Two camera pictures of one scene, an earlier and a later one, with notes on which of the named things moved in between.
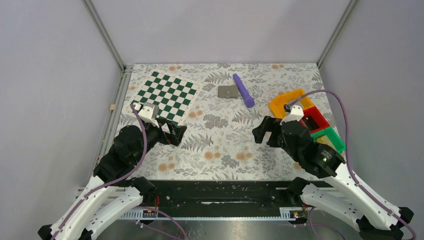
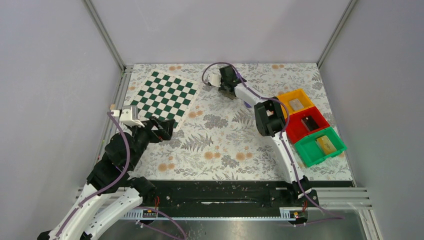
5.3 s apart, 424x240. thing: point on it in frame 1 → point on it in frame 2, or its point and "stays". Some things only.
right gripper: [269, 124] → [222, 88]
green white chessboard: [173, 95] stays
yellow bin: [276, 106] stays
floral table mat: [218, 143] stays
